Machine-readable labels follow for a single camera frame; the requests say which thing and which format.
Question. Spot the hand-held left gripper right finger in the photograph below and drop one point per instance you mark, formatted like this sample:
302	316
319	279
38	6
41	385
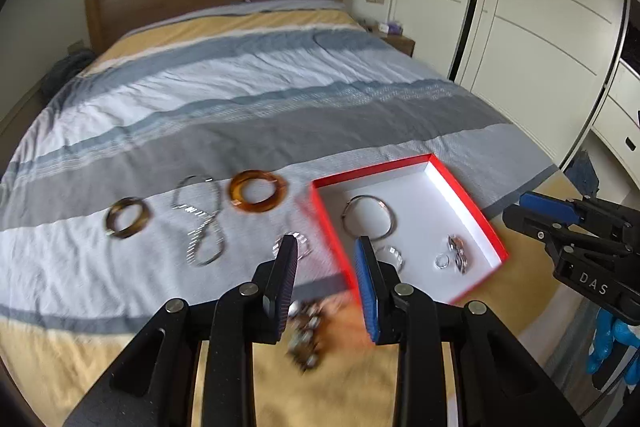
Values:
365	292

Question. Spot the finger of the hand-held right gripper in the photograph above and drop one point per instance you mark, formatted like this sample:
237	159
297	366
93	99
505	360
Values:
530	222
547	206

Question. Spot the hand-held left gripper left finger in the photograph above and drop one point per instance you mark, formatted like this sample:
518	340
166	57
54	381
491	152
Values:
283	277

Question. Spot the red jewelry box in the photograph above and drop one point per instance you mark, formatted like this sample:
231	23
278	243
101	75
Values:
425	202

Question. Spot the person's right hand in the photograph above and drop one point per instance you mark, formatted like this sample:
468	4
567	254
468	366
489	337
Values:
612	347

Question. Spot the blue denim cloth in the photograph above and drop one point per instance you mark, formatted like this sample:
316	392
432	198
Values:
585	174

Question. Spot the silver bangle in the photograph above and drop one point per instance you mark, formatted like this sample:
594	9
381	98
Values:
393	219

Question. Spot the amber bangle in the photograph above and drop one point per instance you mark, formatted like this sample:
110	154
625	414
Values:
241	203

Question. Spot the white drawer cabinet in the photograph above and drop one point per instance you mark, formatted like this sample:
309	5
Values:
617	117

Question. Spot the wooden bed with striped duvet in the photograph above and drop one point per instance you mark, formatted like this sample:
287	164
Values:
250	107

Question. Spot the white wardrobe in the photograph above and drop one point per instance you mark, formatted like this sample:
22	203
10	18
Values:
525	32

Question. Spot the dark tortoiseshell bangle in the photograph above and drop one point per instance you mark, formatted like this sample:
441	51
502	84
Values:
112	223

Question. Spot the wooden nightstand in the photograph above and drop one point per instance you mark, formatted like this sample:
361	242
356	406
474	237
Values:
400	44

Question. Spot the purple box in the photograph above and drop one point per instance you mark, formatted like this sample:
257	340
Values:
391	27

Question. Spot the grey knitted cloth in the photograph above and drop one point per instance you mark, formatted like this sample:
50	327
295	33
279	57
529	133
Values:
67	72

